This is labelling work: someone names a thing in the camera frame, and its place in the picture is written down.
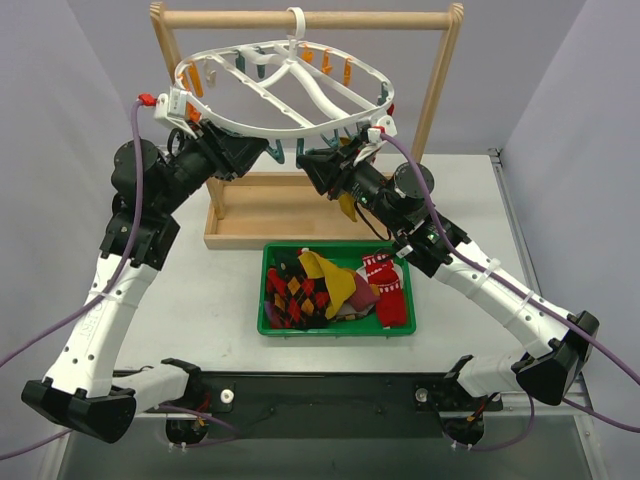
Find orange clothespin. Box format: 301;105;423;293
301;43;314;64
321;48;333;75
342;57;353;87
180;62;204;98

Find red sock with white pattern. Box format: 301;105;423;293
362;254;407;328

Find white clothespin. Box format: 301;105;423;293
203;56;217;89

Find wooden hanger stand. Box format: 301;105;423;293
149;2;464;250

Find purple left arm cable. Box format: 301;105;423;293
0;99;241;461

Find white round clip hanger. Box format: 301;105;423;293
170;7;395;140

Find green plastic bin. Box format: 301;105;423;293
257;241;416;337

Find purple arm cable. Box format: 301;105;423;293
0;99;241;461
379;130;640;453

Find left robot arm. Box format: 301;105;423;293
21;121;269;443

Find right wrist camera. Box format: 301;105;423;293
354;115;397;165

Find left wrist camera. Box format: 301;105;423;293
138;87;199;138

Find pink sock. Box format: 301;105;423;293
347;272;380;312

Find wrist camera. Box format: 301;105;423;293
354;115;397;165
138;87;199;138

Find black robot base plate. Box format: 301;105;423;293
162;373;474;445

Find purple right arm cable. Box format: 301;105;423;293
379;130;640;453

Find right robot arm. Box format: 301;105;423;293
296;140;600;408

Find yellow bear sock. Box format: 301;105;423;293
298;249;356;319
338;193;357;223

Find black red argyle sock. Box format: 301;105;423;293
265;267;330;330

